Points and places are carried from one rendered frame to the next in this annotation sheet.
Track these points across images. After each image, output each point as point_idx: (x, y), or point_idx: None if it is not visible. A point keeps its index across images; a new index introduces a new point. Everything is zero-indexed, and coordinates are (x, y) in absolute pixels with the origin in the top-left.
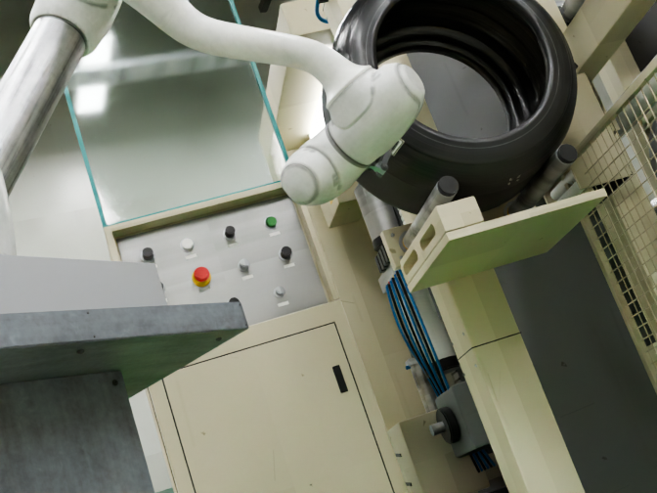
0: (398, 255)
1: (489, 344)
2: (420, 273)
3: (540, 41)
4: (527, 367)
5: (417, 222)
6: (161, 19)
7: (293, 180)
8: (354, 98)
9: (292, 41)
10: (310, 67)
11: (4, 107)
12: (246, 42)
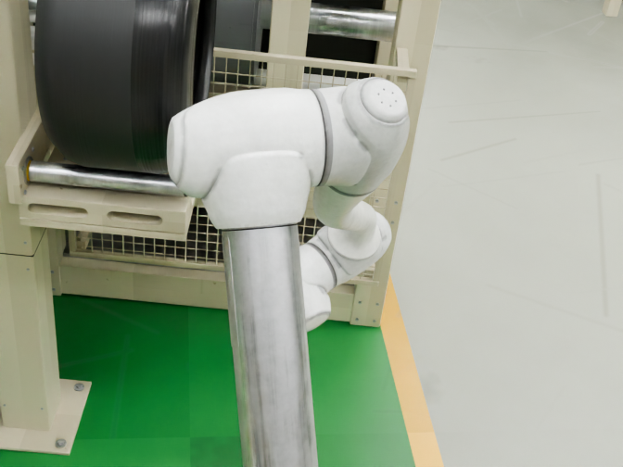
0: (22, 190)
1: (38, 246)
2: (78, 228)
3: (209, 6)
4: (47, 255)
5: (97, 184)
6: (346, 213)
7: (317, 323)
8: (373, 258)
9: (374, 217)
10: (365, 233)
11: (311, 386)
12: (361, 222)
